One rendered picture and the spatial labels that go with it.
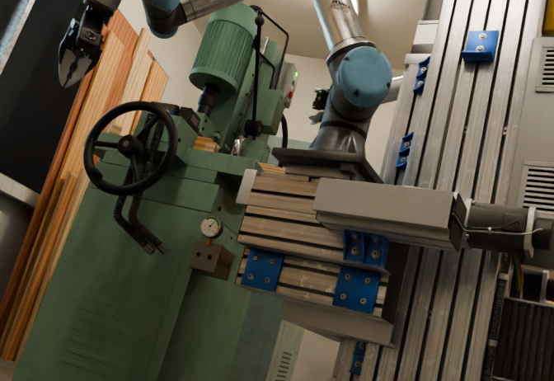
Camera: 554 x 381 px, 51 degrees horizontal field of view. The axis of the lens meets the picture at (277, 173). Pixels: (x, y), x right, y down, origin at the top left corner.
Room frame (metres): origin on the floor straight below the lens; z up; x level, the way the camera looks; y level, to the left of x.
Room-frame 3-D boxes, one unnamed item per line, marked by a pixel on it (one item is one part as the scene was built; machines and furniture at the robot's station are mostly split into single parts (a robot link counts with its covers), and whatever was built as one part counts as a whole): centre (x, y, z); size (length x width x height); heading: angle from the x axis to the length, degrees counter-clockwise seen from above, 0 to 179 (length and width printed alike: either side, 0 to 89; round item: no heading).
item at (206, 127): (1.93, 0.30, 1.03); 0.14 x 0.07 x 0.09; 161
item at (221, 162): (1.81, 0.34, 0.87); 0.61 x 0.30 x 0.06; 71
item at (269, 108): (2.06, 0.09, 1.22); 0.09 x 0.08 x 0.15; 161
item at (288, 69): (2.17, 0.07, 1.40); 0.10 x 0.06 x 0.16; 161
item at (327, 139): (1.30, -0.13, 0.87); 0.15 x 0.15 x 0.10
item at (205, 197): (2.03, 0.27, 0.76); 0.57 x 0.45 x 0.09; 161
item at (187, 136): (1.73, 0.36, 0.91); 0.15 x 0.14 x 0.09; 71
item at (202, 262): (1.69, 0.11, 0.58); 0.12 x 0.08 x 0.08; 161
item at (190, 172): (1.85, 0.33, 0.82); 0.40 x 0.21 x 0.04; 71
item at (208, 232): (1.63, 0.13, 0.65); 0.06 x 0.04 x 0.08; 71
